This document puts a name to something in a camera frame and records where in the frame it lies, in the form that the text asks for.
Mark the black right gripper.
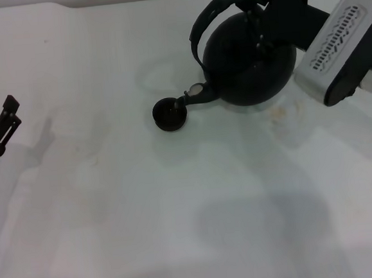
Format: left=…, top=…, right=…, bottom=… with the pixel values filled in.
left=242, top=0, right=333, bottom=58

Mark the black round teapot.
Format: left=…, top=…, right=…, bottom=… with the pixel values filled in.
left=166, top=0, right=302, bottom=113

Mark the small black teacup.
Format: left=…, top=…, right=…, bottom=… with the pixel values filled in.
left=150, top=94, right=191, bottom=134

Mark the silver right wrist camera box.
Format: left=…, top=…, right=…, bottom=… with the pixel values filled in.
left=287, top=0, right=372, bottom=110

